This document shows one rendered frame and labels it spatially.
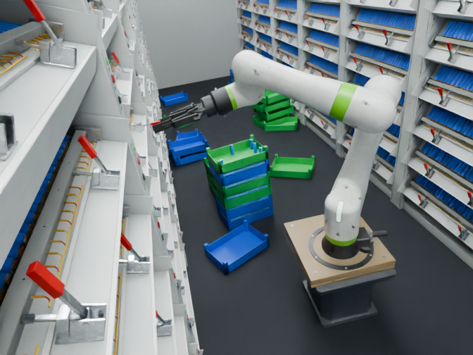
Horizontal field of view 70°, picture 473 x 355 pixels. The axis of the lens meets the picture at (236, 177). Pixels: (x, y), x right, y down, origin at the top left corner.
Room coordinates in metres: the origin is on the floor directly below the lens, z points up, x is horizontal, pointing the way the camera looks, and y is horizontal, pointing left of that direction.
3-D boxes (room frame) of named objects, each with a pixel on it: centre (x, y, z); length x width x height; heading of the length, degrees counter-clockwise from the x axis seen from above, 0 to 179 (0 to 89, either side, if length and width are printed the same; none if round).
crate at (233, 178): (1.73, -0.02, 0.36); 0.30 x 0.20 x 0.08; 108
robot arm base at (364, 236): (1.00, -0.44, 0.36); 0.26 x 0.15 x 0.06; 87
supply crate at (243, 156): (1.73, -0.02, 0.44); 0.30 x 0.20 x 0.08; 108
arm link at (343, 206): (1.01, -0.38, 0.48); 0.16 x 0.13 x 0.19; 149
